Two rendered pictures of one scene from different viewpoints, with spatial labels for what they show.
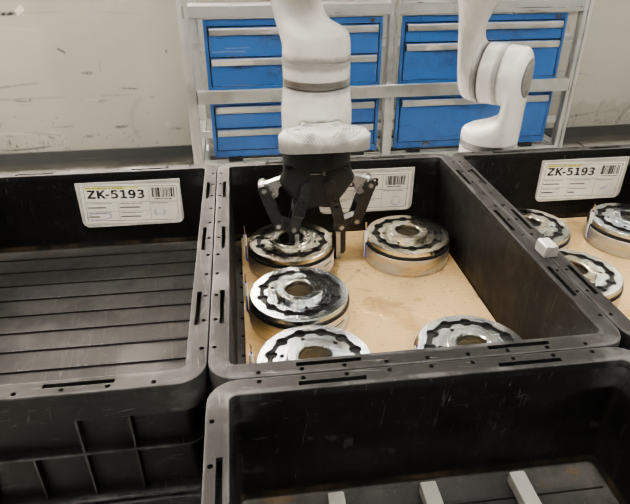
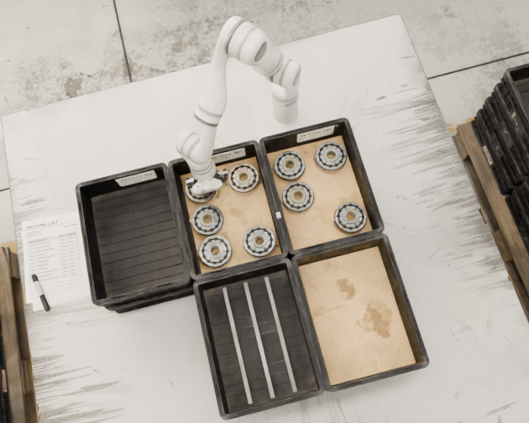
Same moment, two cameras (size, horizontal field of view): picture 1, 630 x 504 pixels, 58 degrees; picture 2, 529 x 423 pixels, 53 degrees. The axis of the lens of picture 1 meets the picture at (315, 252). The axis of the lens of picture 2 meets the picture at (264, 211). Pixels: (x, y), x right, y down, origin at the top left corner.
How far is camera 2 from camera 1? 1.32 m
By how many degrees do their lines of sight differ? 42
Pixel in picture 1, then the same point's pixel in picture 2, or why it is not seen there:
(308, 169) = not seen: hidden behind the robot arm
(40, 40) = not seen: outside the picture
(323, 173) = not seen: hidden behind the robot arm
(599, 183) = (323, 133)
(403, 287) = (243, 201)
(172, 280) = (161, 206)
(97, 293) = (138, 217)
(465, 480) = (254, 279)
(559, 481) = (276, 276)
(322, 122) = (205, 178)
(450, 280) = (259, 195)
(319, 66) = (201, 170)
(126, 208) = (135, 180)
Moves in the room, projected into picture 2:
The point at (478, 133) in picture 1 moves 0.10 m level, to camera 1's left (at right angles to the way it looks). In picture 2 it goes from (277, 95) to (248, 99)
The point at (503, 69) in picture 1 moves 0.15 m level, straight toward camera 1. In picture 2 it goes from (283, 81) to (274, 124)
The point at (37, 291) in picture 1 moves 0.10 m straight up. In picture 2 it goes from (117, 218) to (107, 209)
